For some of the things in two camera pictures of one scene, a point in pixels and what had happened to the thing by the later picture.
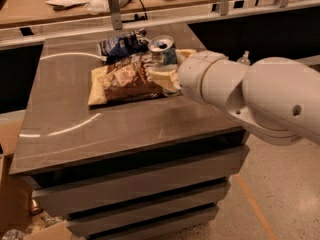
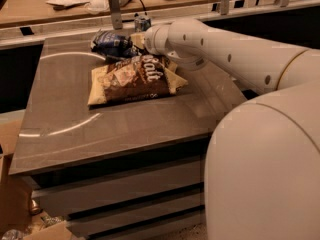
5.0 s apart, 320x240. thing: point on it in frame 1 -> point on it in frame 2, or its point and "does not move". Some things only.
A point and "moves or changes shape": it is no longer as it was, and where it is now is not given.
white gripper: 190,75 -> 150,39
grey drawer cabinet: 152,170 does not move
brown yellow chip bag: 122,81 does not move
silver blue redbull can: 164,54 moves or changes shape
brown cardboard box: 16,191 does not move
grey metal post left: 114,7 does not move
